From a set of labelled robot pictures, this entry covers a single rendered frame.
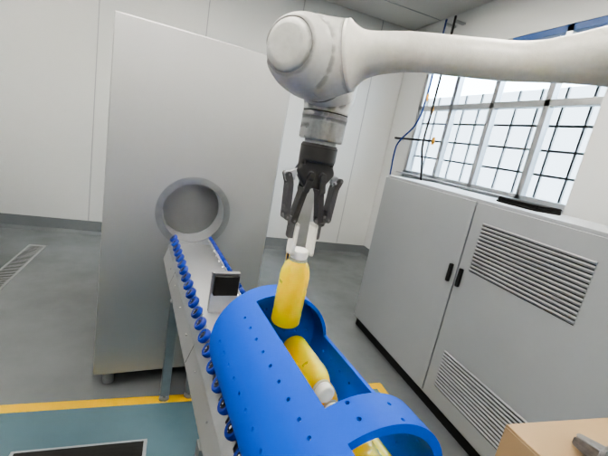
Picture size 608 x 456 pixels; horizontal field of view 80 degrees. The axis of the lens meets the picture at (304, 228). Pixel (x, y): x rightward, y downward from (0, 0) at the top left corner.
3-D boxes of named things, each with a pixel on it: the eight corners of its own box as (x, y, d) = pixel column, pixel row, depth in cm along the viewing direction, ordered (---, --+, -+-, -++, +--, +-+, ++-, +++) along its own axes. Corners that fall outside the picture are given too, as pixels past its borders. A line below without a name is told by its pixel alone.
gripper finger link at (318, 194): (311, 171, 77) (318, 170, 77) (311, 222, 80) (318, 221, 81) (320, 174, 73) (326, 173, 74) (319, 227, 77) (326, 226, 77)
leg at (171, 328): (168, 394, 217) (179, 298, 203) (169, 401, 212) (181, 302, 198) (157, 395, 215) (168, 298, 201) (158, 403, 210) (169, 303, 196)
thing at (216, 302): (233, 308, 139) (239, 270, 135) (236, 314, 135) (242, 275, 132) (206, 309, 134) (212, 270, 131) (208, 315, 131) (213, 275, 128)
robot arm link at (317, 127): (295, 109, 74) (290, 138, 75) (315, 109, 66) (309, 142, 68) (334, 118, 78) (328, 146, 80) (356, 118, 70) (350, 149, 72)
